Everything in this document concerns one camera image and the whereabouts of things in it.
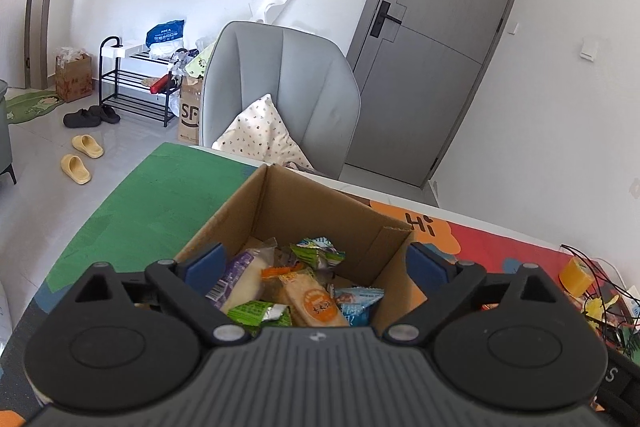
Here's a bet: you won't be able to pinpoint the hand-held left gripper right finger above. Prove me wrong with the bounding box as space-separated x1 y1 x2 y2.
384 243 568 347

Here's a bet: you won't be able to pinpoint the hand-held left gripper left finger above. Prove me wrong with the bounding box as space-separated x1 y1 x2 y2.
75 243 251 347

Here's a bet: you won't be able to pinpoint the purple white bread packet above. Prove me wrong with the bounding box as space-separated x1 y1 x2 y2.
206 239 279 314

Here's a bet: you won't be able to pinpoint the small green snack packet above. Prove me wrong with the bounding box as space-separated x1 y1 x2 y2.
226 300 294 339

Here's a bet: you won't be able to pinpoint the blue snack packet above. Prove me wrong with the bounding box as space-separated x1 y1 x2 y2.
333 287 386 328

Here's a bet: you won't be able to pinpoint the green white snack packet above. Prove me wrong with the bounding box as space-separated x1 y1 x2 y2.
289 236 347 271

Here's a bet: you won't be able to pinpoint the orange white cracker packet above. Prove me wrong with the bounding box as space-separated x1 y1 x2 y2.
261 264 351 329

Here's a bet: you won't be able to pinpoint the yellow plastic toy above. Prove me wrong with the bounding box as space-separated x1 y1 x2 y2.
582 294 622 319

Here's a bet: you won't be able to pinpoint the colourful printed table mat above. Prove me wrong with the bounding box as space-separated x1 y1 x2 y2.
0 142 640 427

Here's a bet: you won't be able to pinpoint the yellow tape roll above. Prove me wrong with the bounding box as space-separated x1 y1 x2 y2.
558 256 597 299

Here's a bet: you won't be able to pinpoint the white dotted pillow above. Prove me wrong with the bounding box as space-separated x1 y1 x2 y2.
212 94 314 170

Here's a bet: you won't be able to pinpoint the brown paper bag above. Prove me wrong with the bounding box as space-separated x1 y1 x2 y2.
177 76 204 146

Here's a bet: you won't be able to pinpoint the yellow slipper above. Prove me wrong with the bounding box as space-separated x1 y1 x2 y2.
71 134 105 159
60 154 93 184

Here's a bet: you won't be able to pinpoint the black slipper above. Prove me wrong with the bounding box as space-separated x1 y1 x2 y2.
63 109 102 129
89 104 121 125

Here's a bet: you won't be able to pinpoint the black shoe rack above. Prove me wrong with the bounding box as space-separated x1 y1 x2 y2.
98 35 184 128

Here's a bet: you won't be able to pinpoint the grey chair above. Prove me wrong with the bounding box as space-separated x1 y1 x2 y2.
198 20 362 180

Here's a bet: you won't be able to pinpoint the floral patterned bag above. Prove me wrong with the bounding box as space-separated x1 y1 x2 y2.
184 41 217 80

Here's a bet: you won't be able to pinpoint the grey door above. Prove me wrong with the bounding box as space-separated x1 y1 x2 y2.
344 0 532 188

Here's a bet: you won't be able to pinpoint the small brown cardboard box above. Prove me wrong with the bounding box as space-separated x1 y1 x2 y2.
53 46 94 104

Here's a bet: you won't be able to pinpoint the blue plastic bag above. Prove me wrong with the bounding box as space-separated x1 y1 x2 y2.
145 19 186 53

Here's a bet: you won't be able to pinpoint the green floor rug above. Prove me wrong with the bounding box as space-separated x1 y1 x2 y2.
4 89 60 126

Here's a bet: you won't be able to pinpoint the black cables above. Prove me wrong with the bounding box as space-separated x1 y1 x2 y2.
559 243 640 350

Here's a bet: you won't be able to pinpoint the black door handle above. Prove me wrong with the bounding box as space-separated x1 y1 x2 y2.
370 0 404 39

